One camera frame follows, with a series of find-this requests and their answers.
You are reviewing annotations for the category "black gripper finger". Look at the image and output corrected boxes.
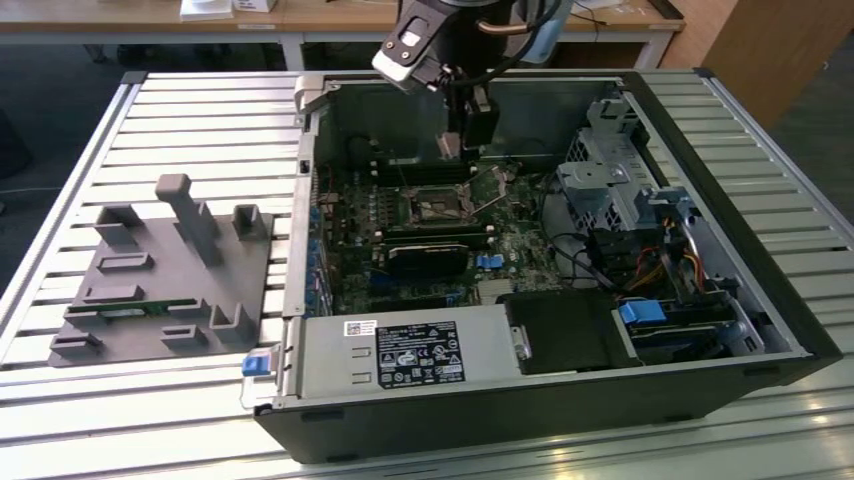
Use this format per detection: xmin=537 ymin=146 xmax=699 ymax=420
xmin=444 ymin=73 xmax=468 ymax=137
xmin=464 ymin=85 xmax=500 ymax=151

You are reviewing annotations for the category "metal socket cover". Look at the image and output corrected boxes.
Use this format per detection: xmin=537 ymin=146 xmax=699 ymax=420
xmin=457 ymin=167 xmax=519 ymax=205

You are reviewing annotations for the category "black RAM slot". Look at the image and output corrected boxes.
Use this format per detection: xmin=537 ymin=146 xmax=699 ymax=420
xmin=367 ymin=158 xmax=476 ymax=173
xmin=377 ymin=224 xmax=489 ymax=237
xmin=369 ymin=170 xmax=479 ymax=185
xmin=380 ymin=233 xmax=493 ymax=247

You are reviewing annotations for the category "black plastic drive cover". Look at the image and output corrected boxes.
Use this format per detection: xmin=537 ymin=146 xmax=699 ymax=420
xmin=497 ymin=288 xmax=645 ymax=377

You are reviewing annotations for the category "metal drive cage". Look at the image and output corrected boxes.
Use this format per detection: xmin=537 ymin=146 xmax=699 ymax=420
xmin=551 ymin=98 xmax=675 ymax=236

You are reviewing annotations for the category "green motherboard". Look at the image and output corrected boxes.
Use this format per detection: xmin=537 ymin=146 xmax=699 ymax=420
xmin=306 ymin=162 xmax=581 ymax=317

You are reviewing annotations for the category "black graphics card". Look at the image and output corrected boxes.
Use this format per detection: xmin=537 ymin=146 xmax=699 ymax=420
xmin=383 ymin=241 xmax=469 ymax=279

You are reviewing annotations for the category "silver chipset heatsink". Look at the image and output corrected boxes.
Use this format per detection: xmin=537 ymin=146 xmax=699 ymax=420
xmin=480 ymin=278 xmax=520 ymax=302

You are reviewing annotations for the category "wooden cabinet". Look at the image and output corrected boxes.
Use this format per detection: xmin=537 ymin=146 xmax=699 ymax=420
xmin=659 ymin=0 xmax=854 ymax=130

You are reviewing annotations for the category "blue disk carrier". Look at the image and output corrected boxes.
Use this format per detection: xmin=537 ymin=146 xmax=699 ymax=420
xmin=616 ymin=298 xmax=667 ymax=330

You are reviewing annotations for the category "silver power supply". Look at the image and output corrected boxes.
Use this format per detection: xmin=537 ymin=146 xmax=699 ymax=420
xmin=286 ymin=304 xmax=532 ymax=401

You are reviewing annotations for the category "grey parts rack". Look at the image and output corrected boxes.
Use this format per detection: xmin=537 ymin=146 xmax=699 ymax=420
xmin=46 ymin=172 xmax=278 ymax=370

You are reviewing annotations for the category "blue plastic latch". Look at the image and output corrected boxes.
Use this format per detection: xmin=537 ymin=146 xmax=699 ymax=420
xmin=240 ymin=351 xmax=276 ymax=380

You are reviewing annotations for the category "green RAM stick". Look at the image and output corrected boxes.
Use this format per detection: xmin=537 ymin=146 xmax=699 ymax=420
xmin=97 ymin=298 xmax=172 ymax=319

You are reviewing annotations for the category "black PC case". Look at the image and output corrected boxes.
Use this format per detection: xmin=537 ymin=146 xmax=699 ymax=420
xmin=250 ymin=68 xmax=843 ymax=464

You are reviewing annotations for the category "copper coiled cable sleeve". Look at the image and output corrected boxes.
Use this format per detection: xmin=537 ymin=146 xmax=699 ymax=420
xmin=477 ymin=19 xmax=529 ymax=38

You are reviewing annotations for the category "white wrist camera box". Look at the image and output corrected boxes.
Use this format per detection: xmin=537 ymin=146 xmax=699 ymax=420
xmin=371 ymin=13 xmax=443 ymax=95

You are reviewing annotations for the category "black cable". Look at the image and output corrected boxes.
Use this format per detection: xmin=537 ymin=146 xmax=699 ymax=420
xmin=543 ymin=234 xmax=619 ymax=294

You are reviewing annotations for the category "yellow red wire bundle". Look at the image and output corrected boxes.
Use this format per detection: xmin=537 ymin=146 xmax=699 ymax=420
xmin=625 ymin=234 xmax=709 ymax=294

